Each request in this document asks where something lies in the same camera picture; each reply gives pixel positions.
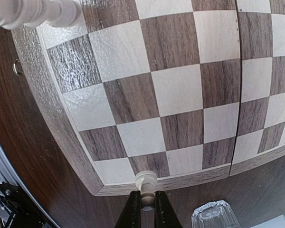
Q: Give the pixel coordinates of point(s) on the white chess king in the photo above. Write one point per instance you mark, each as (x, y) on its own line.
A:
(32, 13)

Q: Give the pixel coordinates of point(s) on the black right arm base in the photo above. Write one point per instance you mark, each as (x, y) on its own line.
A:
(19, 209)

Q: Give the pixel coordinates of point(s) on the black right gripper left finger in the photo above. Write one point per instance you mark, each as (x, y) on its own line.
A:
(131, 213)

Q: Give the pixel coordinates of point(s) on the clear drinking glass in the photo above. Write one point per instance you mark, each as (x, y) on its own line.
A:
(216, 214)

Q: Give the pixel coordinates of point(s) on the wooden chess board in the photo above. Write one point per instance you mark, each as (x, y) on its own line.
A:
(193, 90)

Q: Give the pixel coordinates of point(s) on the white chess pawn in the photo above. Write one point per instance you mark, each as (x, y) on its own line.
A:
(146, 182)

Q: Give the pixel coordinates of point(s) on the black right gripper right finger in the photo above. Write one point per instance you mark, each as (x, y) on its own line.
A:
(164, 214)

